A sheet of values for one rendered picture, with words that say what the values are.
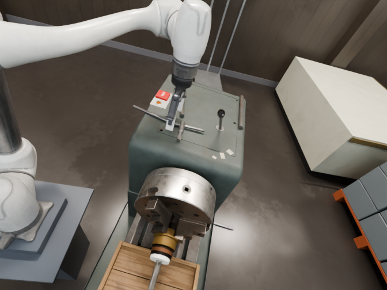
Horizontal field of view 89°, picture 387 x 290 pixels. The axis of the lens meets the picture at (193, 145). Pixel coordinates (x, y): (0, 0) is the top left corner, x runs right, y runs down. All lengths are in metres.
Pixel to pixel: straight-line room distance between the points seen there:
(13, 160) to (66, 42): 0.62
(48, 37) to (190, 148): 0.54
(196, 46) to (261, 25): 3.51
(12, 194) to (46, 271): 0.37
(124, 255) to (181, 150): 0.50
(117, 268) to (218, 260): 1.18
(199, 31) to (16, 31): 0.42
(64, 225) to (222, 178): 0.81
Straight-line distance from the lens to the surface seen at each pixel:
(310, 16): 4.34
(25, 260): 1.21
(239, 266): 2.06
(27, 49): 0.60
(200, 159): 0.78
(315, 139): 3.10
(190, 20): 0.62
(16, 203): 1.01
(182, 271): 0.98
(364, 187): 2.93
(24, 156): 1.08
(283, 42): 4.33
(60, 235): 1.20
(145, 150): 0.80
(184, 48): 0.63
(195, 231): 0.79
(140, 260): 0.97
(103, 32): 0.65
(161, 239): 0.75
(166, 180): 0.72
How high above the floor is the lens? 1.84
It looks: 46 degrees down
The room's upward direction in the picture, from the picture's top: 19 degrees clockwise
